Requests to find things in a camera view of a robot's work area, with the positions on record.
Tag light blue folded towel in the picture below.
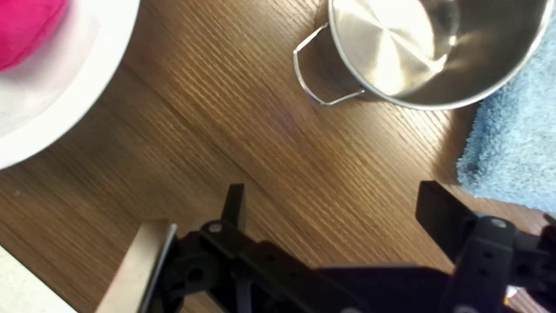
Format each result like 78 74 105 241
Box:
456 28 556 214

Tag small silver pot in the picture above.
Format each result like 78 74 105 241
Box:
316 0 554 109

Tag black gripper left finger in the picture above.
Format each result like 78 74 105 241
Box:
199 184 251 250

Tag pink plush toy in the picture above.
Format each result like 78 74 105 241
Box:
0 0 71 71

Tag white bowl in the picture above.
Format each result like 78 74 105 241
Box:
0 0 140 168

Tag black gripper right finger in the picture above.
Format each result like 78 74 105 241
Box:
415 181 477 261

